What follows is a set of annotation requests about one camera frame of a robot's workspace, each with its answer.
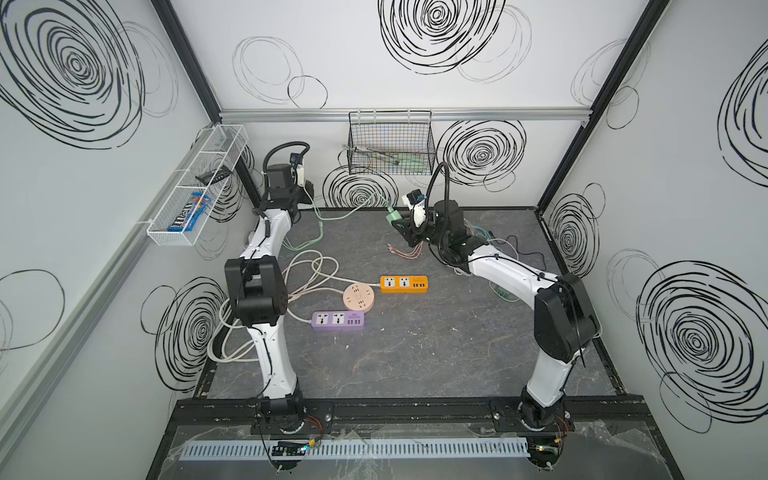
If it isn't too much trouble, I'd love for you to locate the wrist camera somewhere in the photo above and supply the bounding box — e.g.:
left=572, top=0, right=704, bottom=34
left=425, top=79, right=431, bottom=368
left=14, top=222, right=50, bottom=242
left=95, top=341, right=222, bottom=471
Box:
left=402, top=189, right=427, bottom=227
left=290, top=153, right=306, bottom=187

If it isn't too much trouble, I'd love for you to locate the white wire shelf basket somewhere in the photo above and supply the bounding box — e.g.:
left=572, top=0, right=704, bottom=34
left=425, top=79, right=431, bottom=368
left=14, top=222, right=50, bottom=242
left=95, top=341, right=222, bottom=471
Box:
left=147, top=123, right=248, bottom=247

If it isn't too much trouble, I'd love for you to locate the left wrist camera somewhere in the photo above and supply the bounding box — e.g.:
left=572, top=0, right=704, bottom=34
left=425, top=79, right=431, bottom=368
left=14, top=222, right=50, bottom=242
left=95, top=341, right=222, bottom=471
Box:
left=290, top=153, right=306, bottom=187

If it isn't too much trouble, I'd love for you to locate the black cable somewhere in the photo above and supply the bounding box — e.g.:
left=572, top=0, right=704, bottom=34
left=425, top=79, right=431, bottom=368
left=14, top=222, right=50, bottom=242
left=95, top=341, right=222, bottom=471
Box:
left=497, top=233, right=548, bottom=272

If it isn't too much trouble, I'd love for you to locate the pink round power strip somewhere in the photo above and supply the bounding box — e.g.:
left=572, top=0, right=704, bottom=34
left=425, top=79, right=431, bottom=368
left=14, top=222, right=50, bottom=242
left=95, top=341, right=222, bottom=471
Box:
left=342, top=283, right=375, bottom=313

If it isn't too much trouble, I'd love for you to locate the grey cable duct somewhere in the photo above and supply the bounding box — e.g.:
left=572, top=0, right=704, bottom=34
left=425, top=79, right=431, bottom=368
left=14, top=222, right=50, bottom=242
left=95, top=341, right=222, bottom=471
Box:
left=178, top=437, right=530, bottom=461

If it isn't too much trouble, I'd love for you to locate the pink multi-head USB cable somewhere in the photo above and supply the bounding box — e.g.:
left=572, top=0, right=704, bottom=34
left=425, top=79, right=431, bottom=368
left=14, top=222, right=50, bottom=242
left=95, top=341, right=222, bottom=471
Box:
left=386, top=239, right=430, bottom=260

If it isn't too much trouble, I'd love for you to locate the purple power strip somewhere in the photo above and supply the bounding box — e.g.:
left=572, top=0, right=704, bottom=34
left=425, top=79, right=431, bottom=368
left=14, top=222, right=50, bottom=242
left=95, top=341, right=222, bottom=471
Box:
left=311, top=310, right=365, bottom=331

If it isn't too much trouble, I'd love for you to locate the blue candy pack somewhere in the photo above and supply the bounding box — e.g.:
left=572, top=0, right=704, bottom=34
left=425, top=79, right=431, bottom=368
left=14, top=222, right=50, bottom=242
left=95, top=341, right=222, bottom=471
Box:
left=167, top=192, right=210, bottom=232

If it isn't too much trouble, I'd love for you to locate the green item in basket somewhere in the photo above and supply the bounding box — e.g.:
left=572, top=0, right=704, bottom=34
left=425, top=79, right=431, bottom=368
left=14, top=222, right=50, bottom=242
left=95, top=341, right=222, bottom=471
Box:
left=392, top=152, right=431, bottom=174

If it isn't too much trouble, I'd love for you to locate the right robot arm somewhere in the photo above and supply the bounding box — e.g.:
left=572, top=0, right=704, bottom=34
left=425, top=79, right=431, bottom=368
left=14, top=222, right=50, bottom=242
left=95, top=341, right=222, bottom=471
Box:
left=388, top=190, right=602, bottom=431

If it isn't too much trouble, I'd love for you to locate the white power cable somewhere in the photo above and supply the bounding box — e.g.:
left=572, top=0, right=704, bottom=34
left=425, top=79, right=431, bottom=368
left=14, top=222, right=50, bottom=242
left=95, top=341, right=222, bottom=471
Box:
left=206, top=248, right=383, bottom=364

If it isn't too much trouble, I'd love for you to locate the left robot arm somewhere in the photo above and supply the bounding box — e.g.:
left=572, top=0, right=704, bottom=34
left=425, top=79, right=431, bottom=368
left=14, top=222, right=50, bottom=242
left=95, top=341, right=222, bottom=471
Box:
left=225, top=163, right=308, bottom=423

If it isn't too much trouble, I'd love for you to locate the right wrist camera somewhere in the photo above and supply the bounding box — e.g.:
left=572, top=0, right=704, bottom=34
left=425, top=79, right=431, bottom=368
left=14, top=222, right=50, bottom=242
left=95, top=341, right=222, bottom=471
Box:
left=402, top=189, right=427, bottom=227

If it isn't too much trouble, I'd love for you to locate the black wire basket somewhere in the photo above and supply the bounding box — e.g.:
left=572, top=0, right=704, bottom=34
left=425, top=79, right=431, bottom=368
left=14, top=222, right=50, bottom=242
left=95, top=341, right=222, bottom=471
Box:
left=344, top=109, right=437, bottom=176

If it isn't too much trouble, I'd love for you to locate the orange power strip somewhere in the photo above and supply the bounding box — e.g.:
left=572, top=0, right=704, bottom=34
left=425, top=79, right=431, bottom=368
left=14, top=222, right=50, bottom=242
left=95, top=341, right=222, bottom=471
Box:
left=380, top=275, right=428, bottom=294

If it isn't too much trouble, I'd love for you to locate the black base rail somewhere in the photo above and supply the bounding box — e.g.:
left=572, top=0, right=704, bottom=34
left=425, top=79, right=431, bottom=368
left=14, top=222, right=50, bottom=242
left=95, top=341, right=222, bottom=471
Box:
left=169, top=395, right=651, bottom=436

